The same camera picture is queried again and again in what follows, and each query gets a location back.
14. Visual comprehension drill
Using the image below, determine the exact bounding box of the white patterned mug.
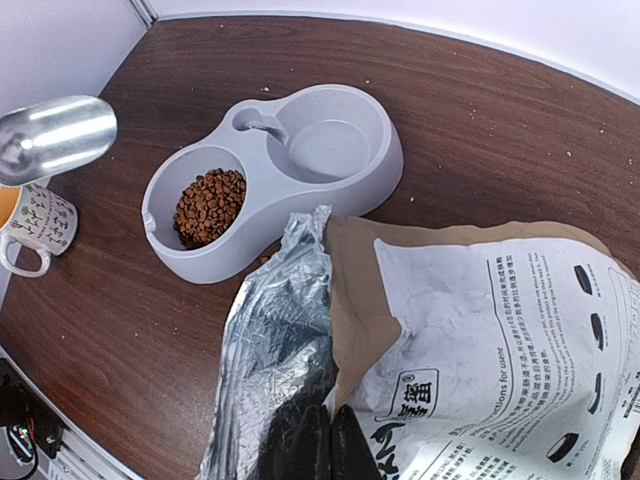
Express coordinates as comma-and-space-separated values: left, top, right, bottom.
1, 183, 79, 278

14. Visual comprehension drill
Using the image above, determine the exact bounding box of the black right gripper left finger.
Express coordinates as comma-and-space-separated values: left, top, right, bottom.
254, 404, 330, 479

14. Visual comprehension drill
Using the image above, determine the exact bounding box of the silver metal scoop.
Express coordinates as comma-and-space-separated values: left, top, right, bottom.
1, 95, 118, 187

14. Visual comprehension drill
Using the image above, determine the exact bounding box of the grey double pet bowl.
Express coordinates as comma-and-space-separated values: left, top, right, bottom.
141, 84, 404, 284

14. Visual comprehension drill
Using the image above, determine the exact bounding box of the left aluminium frame post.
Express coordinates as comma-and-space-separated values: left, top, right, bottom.
128, 0, 158, 28

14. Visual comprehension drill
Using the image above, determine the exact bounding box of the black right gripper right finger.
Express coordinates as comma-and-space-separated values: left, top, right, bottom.
330, 405, 381, 480

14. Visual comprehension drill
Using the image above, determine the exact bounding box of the front aluminium rail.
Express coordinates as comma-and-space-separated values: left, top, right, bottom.
1, 352, 140, 479

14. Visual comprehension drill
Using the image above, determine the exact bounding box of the brown kibble in bowl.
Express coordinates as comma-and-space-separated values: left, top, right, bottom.
173, 168, 247, 250

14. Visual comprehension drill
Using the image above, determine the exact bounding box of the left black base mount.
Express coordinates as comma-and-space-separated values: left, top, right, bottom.
1, 358, 66, 463

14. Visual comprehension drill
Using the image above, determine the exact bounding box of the brown white pet food bag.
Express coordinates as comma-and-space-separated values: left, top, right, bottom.
200, 207, 639, 479

